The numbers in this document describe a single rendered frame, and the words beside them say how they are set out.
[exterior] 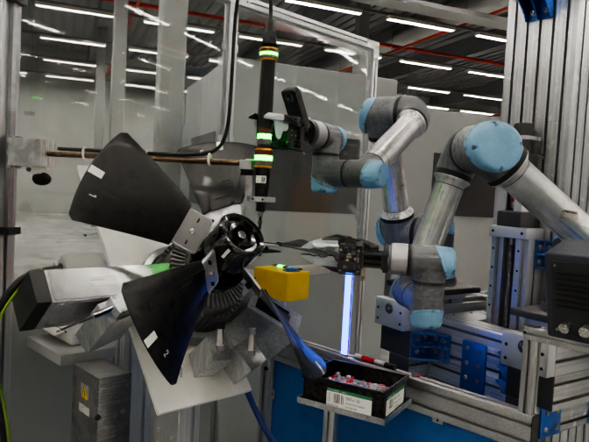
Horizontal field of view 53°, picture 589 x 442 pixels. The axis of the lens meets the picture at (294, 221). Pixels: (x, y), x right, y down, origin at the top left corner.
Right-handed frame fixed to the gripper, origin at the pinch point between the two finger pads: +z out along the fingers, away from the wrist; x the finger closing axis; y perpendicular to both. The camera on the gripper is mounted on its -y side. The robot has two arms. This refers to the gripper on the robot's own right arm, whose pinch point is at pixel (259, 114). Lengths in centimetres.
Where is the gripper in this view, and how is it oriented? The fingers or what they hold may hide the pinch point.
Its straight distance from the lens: 142.3
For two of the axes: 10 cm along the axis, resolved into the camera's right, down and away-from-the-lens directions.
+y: -0.6, 10.0, 0.5
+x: -8.1, -0.8, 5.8
